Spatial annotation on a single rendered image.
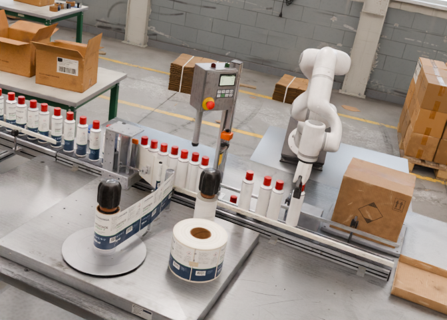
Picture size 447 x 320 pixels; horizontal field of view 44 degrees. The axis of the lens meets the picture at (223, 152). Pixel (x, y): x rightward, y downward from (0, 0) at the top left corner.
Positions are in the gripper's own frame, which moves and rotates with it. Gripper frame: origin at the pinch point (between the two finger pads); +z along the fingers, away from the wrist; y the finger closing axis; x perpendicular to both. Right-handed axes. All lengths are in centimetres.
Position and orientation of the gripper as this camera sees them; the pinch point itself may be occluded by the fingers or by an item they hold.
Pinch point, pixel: (298, 191)
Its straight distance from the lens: 237.9
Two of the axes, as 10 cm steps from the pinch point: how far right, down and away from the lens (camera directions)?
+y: -3.8, 3.3, -8.6
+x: 9.1, 2.9, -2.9
